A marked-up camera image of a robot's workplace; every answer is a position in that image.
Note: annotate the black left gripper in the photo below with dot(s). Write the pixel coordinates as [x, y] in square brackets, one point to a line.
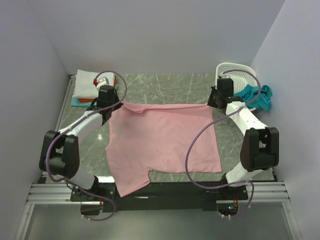
[115, 96]

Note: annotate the teal crumpled t shirt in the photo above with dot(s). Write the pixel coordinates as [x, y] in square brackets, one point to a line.
[263, 102]

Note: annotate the white folded t shirt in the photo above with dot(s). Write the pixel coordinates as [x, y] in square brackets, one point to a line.
[84, 83]

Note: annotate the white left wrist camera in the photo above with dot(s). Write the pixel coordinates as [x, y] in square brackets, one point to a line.
[101, 82]

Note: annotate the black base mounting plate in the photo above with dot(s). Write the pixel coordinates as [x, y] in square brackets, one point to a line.
[157, 196]

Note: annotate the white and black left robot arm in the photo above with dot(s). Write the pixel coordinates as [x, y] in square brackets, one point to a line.
[60, 153]

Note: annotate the aluminium extrusion frame rail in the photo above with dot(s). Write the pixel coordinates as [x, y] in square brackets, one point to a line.
[49, 214]

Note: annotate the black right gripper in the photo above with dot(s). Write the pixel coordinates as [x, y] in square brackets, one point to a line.
[210, 102]

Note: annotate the pink t shirt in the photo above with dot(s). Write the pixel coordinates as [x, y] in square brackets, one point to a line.
[170, 138]

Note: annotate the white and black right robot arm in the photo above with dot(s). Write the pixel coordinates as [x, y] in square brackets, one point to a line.
[260, 147]

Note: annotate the orange folded t shirt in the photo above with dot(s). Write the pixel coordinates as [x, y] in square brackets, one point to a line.
[89, 100]

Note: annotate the white plastic laundry basket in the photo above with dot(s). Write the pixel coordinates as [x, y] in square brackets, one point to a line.
[240, 78]

